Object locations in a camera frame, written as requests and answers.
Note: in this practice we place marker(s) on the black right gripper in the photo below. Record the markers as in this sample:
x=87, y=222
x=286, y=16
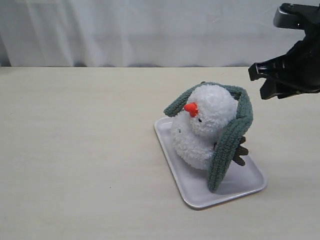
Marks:
x=294, y=73

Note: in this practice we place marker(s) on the white plush snowman toy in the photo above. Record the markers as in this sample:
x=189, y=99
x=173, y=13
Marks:
x=199, y=125

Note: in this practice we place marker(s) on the green fuzzy scarf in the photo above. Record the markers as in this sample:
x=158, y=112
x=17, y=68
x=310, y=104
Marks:
x=230, y=146

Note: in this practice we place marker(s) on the white plastic tray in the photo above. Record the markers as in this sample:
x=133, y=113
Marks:
x=239, y=181

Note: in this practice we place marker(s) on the white backdrop curtain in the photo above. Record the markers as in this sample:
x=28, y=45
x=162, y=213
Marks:
x=140, y=33

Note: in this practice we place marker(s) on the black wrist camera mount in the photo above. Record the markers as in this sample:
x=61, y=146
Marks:
x=296, y=16

